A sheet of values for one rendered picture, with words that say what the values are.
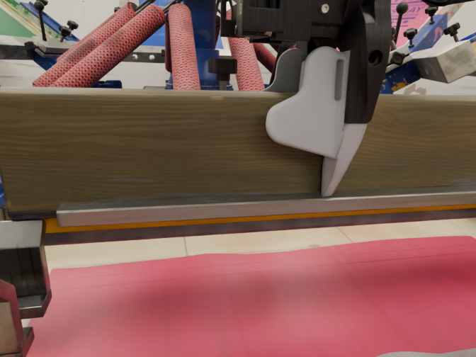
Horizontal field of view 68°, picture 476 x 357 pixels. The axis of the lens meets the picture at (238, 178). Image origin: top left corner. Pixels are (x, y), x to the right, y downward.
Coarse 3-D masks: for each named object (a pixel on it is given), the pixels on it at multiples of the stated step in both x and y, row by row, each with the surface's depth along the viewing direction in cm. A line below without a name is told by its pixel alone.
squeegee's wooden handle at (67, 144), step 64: (0, 128) 19; (64, 128) 20; (128, 128) 20; (192, 128) 21; (256, 128) 22; (384, 128) 24; (448, 128) 25; (64, 192) 21; (128, 192) 22; (192, 192) 22; (256, 192) 23
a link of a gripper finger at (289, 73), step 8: (296, 48) 25; (280, 56) 25; (288, 56) 25; (296, 56) 25; (304, 56) 25; (280, 64) 25; (288, 64) 25; (296, 64) 25; (280, 72) 25; (288, 72) 25; (296, 72) 25; (280, 80) 26; (288, 80) 26; (296, 80) 26; (272, 88) 26; (280, 88) 26; (288, 88) 26; (296, 88) 26
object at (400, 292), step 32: (320, 256) 33; (352, 256) 33; (384, 256) 33; (416, 256) 33; (448, 256) 33; (320, 288) 28; (352, 288) 28; (384, 288) 28; (416, 288) 28; (448, 288) 29; (352, 320) 25; (384, 320) 25; (416, 320) 25; (448, 320) 25; (384, 352) 22
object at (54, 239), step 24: (336, 216) 27; (360, 216) 27; (384, 216) 27; (408, 216) 28; (432, 216) 28; (456, 216) 29; (48, 240) 23; (72, 240) 23; (96, 240) 23; (120, 240) 24
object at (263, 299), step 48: (96, 288) 27; (144, 288) 27; (192, 288) 27; (240, 288) 28; (288, 288) 28; (48, 336) 22; (96, 336) 22; (144, 336) 22; (192, 336) 23; (240, 336) 23; (288, 336) 23; (336, 336) 23
